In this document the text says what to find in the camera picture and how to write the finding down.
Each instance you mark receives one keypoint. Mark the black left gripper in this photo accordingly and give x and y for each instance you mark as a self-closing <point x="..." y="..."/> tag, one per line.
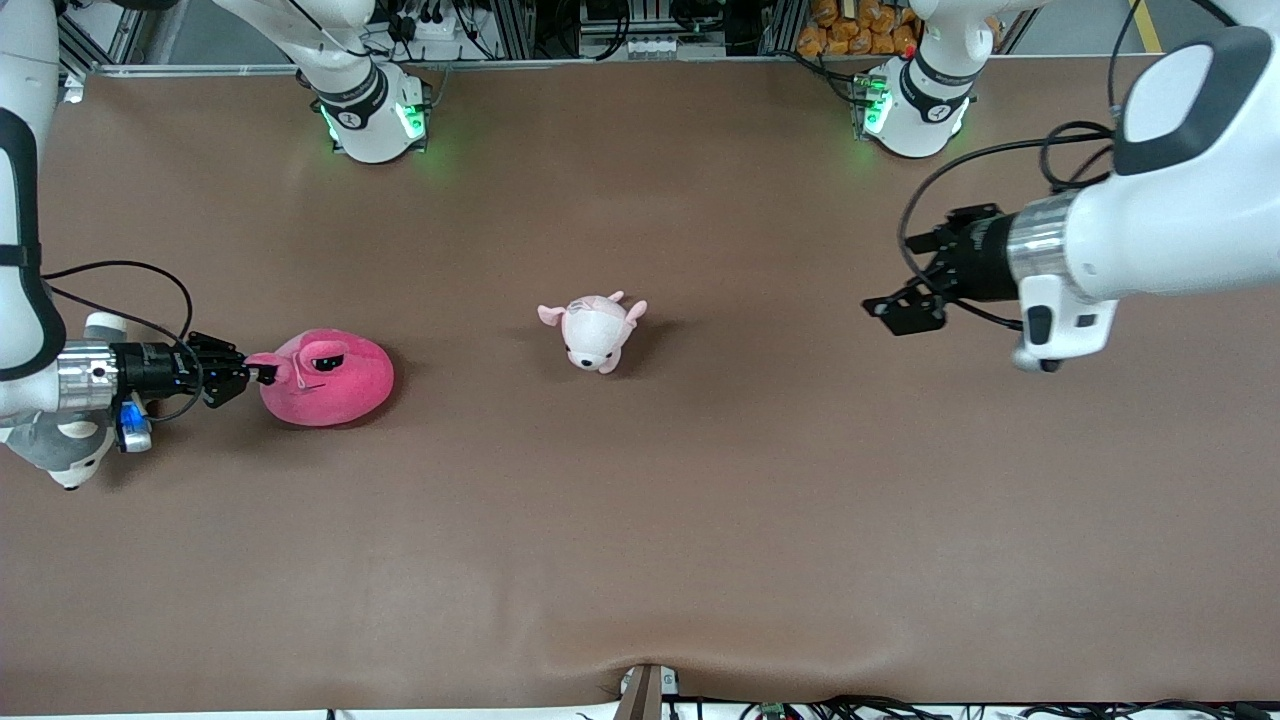
<point x="979" y="262"/>

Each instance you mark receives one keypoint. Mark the bag of orange snacks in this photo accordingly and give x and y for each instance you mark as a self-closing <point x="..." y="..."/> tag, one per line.
<point x="850" y="30"/>

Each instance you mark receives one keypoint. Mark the aluminium table edge rail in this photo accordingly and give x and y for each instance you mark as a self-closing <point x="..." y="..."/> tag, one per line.
<point x="600" y="64"/>

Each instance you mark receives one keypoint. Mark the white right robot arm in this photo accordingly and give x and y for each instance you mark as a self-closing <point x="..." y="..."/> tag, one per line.
<point x="365" y="130"/>

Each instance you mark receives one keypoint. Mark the hot pink round plush toy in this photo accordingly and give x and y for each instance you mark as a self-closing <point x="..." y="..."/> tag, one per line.
<point x="340" y="390"/>

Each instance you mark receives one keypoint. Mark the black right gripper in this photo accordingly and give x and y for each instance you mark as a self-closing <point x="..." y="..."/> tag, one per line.
<point x="150" y="367"/>

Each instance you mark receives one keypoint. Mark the grey white husky plush toy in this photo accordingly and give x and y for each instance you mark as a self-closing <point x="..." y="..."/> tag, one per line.
<point x="60" y="450"/>

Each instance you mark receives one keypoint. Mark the aluminium profile frame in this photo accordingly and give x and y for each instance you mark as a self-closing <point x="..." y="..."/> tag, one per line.
<point x="95" y="45"/>

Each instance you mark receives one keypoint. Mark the light pink small plush toy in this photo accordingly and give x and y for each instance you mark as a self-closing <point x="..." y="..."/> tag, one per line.
<point x="590" y="335"/>

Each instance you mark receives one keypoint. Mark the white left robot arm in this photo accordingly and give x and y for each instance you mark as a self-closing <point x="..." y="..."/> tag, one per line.
<point x="1180" y="230"/>

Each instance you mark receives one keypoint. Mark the white empty power strip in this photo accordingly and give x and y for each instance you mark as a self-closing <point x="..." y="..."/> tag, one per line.
<point x="650" y="46"/>

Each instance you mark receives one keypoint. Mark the camera mount post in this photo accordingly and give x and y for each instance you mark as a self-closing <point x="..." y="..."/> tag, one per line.
<point x="645" y="695"/>

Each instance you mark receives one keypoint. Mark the brown table cover mat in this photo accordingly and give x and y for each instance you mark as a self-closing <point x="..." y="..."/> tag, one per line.
<point x="640" y="520"/>

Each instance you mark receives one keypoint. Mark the white power strip with plugs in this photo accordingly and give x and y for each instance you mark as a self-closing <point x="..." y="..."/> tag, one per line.
<point x="430" y="30"/>

